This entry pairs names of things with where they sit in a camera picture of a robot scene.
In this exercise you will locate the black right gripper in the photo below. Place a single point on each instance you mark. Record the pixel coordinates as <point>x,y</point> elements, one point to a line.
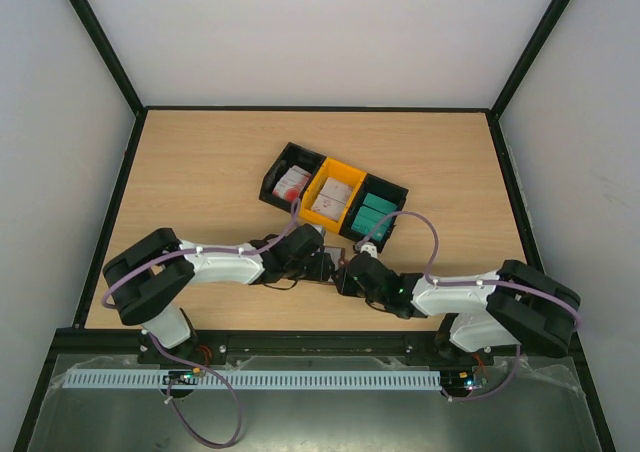
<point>350,278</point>

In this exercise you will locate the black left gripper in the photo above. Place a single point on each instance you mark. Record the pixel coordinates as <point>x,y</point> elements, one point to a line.
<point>320,272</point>

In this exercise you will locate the brown leather card holder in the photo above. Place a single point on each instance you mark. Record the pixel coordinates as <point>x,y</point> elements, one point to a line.
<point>333,248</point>

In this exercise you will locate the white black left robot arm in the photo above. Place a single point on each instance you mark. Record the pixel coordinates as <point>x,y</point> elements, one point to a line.
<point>144,280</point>

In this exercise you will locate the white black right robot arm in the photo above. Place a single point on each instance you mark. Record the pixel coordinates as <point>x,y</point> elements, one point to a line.
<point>514,305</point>

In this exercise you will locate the green card stack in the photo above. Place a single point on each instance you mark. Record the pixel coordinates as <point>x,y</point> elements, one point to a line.
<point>370,212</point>

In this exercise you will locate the red white card stack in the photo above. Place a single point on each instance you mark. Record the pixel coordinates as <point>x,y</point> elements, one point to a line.
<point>291,184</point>

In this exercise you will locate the black plastic bin right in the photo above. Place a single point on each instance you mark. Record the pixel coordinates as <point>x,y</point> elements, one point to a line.
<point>377,186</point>

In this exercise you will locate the black plastic bin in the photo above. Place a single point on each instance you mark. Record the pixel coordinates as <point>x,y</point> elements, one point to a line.
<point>292,154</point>
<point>377,186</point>

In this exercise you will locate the yellow plastic bin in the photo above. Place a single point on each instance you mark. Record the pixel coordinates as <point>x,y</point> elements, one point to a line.
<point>331,168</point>

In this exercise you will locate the black plastic bin left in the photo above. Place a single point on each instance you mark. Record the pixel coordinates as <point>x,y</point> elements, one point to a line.
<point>292,154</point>

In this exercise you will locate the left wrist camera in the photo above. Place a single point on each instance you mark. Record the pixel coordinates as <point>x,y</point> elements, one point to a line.
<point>321,230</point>

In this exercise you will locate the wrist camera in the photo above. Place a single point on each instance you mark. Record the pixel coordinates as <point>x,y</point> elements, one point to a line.
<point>321,230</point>
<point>367,247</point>

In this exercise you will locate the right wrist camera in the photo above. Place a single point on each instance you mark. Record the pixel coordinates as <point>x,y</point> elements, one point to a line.
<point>367,247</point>

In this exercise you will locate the light blue cable duct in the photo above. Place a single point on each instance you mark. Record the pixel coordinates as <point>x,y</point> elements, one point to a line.
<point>122,379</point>

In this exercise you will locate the black metal frame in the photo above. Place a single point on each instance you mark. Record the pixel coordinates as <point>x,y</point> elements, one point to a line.
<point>76,337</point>

